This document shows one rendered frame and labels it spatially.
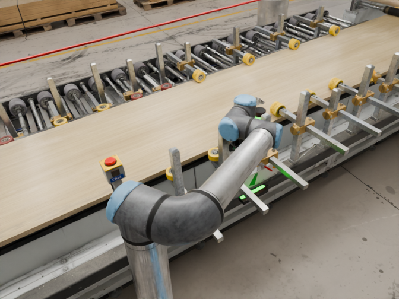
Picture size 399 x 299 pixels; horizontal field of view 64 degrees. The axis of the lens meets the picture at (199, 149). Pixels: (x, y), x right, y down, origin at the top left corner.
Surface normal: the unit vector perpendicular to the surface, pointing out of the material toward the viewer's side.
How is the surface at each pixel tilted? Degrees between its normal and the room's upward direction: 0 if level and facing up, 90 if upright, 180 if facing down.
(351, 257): 0
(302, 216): 0
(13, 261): 90
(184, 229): 63
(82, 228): 90
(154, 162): 0
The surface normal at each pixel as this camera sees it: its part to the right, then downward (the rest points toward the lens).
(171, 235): 0.04, 0.35
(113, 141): -0.06, -0.77
